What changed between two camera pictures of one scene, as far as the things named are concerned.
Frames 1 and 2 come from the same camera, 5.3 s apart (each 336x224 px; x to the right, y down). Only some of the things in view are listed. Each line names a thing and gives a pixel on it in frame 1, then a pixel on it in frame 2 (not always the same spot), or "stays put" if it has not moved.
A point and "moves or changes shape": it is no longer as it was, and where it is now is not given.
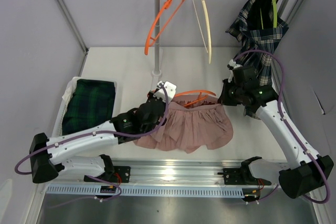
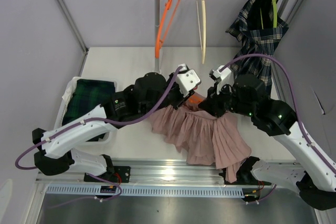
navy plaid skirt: (259, 29) stays put
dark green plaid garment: (92, 104) stays put
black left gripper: (150, 95) -> (181, 98)
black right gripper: (223, 99) -> (212, 103)
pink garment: (191, 121) moves or changes shape
